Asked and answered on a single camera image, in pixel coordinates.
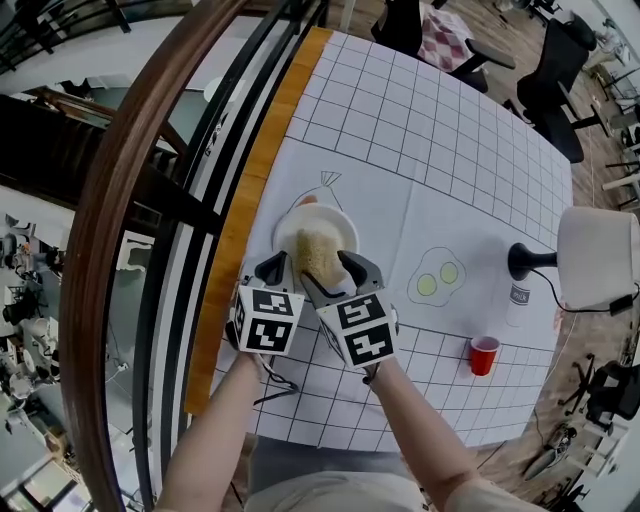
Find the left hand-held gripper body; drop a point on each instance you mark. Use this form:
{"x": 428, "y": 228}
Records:
{"x": 265, "y": 320}

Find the white round plate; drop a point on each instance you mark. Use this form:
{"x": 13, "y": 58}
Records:
{"x": 320, "y": 217}

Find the person's left forearm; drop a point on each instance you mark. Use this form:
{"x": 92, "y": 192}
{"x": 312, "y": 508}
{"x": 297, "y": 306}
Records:
{"x": 215, "y": 430}

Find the wooden handrail black metal railing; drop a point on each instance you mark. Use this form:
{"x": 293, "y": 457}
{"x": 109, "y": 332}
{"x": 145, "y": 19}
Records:
{"x": 95, "y": 250}

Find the red plastic cup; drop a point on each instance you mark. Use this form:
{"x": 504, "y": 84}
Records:
{"x": 484, "y": 357}

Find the white shade table lamp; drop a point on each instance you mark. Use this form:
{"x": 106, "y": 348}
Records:
{"x": 595, "y": 250}

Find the grey floor machine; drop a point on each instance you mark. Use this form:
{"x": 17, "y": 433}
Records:
{"x": 550, "y": 452}

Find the pink checked cloth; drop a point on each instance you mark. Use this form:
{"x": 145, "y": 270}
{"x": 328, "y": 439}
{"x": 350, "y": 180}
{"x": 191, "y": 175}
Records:
{"x": 442, "y": 35}

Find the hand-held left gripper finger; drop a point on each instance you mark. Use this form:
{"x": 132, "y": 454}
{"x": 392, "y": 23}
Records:
{"x": 286, "y": 277}
{"x": 267, "y": 267}

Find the dark wooden staircase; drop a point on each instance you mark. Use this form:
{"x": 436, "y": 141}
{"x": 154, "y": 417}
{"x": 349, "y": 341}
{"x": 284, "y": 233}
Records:
{"x": 45, "y": 150}

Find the person's beige shirt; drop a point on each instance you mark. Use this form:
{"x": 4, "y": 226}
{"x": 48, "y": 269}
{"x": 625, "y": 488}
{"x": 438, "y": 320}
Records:
{"x": 340, "y": 492}

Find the beige noodle block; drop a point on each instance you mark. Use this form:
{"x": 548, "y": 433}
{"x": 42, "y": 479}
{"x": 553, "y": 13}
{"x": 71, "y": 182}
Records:
{"x": 315, "y": 250}

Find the black office chair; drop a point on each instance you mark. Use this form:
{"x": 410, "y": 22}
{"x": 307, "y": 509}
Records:
{"x": 555, "y": 85}
{"x": 612, "y": 395}
{"x": 400, "y": 20}

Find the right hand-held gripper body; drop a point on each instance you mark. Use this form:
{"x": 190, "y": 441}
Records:
{"x": 360, "y": 330}

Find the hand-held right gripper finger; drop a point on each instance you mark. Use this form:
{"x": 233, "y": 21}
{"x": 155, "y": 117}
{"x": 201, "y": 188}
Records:
{"x": 320, "y": 298}
{"x": 370, "y": 277}

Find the person's right forearm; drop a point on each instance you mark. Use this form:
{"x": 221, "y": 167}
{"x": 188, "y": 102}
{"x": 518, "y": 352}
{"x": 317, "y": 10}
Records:
{"x": 420, "y": 430}

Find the white checked tablecloth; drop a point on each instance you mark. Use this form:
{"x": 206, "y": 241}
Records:
{"x": 425, "y": 150}

